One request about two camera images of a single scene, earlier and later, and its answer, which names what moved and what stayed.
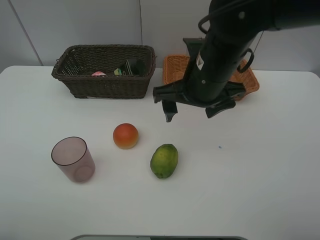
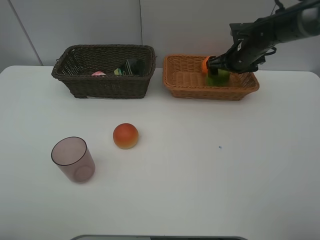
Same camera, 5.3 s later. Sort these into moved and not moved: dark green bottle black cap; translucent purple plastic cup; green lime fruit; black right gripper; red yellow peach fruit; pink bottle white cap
Moved: black right gripper; green lime fruit
Not moved: translucent purple plastic cup; red yellow peach fruit; pink bottle white cap; dark green bottle black cap
